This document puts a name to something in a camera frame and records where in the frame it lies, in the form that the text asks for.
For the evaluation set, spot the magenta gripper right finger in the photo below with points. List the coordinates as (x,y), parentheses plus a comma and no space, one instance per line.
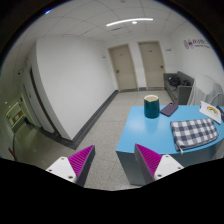
(153,165)

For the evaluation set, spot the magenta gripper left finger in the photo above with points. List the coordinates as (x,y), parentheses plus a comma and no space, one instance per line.
(74,168)

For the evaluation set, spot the blue checkered towel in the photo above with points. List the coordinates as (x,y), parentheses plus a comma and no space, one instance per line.
(193,133)

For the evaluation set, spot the blue table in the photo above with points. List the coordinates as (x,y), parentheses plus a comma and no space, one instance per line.
(156,135)

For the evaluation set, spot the purple smartphone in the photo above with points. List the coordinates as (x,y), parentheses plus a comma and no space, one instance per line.
(169,109)

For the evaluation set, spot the dark green mug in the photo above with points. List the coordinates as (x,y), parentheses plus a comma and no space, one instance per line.
(151,106)

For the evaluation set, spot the white rainbow card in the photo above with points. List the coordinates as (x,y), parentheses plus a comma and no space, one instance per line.
(210,111)

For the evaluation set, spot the grey sofa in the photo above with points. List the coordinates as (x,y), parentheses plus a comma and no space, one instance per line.
(180,95)

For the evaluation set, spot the black bag on sofa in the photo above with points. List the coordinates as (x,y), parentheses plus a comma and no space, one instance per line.
(174,81)

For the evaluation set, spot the right beige door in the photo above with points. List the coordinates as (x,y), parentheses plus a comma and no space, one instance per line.
(153,64)

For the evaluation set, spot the beige door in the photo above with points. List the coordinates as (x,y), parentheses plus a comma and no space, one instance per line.
(123,67)
(153,64)

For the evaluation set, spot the left beige door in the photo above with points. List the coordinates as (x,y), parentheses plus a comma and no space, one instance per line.
(123,67)

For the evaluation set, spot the ceiling strip light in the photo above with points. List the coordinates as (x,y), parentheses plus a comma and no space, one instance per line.
(129,20)

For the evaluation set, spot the pink wall sign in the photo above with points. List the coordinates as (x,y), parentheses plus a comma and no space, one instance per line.
(196,43)

